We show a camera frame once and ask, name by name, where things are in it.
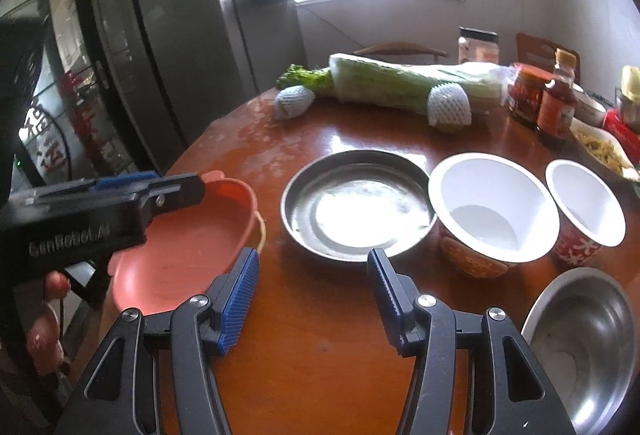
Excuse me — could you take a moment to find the pink pig-shaped plate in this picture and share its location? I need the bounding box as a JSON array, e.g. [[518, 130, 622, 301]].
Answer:
[[108, 171, 259, 315]]

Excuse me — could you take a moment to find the yellow shell-shaped plate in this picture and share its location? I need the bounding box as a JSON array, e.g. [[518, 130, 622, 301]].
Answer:
[[254, 211, 267, 254]]

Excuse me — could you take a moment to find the red paper noodle bowl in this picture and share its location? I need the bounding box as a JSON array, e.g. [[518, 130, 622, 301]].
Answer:
[[544, 159, 626, 267], [427, 152, 560, 279]]

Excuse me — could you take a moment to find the shallow steel round pan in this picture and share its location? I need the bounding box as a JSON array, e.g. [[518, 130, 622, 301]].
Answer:
[[280, 149, 437, 264]]

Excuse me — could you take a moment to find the deep steel bowl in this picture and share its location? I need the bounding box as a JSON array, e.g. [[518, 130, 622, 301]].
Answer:
[[522, 267, 639, 434]]

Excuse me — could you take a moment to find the person's left hand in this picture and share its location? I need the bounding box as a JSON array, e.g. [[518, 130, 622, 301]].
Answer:
[[26, 271, 70, 377]]

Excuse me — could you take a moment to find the round wooden table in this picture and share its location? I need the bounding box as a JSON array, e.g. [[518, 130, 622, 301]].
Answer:
[[64, 82, 640, 435]]

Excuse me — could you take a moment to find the left foam-netted fruit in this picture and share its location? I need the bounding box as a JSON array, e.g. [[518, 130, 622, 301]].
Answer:
[[273, 85, 316, 120]]

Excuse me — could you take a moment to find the foam-netted fruit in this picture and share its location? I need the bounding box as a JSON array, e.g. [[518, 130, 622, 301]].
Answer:
[[273, 85, 316, 120], [427, 83, 472, 133]]

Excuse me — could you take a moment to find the dark grey refrigerator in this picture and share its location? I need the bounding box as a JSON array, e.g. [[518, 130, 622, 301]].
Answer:
[[0, 0, 306, 196]]

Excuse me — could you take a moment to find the green leaf lettuce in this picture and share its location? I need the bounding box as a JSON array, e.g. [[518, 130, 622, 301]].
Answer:
[[276, 65, 334, 97]]

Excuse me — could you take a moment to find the right foam-netted fruit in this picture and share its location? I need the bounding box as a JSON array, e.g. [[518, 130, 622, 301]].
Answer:
[[427, 83, 472, 133]]

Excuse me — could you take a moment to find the wrapped napa cabbage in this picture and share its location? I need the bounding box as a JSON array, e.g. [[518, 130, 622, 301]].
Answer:
[[329, 53, 509, 114]]

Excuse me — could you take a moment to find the red chili sauce jar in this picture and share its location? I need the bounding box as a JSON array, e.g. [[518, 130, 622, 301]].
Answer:
[[508, 62, 552, 129]]

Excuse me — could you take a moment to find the white dish of food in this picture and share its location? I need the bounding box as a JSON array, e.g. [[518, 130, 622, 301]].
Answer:
[[570, 118, 639, 183]]

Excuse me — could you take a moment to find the brown sauce bottle yellow cap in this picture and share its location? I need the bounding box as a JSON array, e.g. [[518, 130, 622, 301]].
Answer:
[[536, 48, 577, 150]]

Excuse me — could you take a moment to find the wooden chair with armrest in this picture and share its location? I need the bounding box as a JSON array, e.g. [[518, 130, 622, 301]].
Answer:
[[354, 41, 448, 60]]

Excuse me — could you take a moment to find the white ceramic bowl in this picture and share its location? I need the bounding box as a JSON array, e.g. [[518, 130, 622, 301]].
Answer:
[[574, 90, 606, 128]]

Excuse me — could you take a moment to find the red tissue box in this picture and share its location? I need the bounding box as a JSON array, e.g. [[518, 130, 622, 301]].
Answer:
[[603, 108, 640, 156]]

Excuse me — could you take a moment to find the clear jar black lid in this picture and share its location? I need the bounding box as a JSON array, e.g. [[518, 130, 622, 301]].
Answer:
[[458, 27, 499, 64]]

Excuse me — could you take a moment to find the brown wooden chair back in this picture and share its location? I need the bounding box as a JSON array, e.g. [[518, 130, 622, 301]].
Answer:
[[515, 32, 582, 82]]

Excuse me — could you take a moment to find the yellow cup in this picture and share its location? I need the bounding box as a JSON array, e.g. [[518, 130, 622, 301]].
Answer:
[[620, 65, 640, 102]]

